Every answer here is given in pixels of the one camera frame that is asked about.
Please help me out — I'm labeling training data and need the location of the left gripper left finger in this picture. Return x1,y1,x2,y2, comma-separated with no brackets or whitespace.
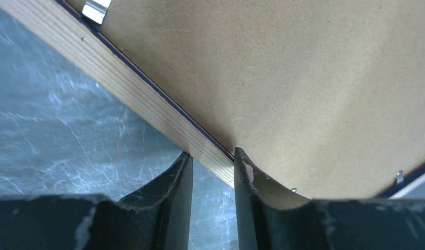
0,153,193,249

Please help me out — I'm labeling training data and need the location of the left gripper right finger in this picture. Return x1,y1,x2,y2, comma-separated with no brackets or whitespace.
234,147,425,249

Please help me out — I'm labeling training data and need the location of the wooden picture frame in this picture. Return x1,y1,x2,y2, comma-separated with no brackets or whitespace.
0,0,425,199

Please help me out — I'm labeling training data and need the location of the metal frame turn clip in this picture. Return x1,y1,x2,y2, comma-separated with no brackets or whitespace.
82,0,111,26

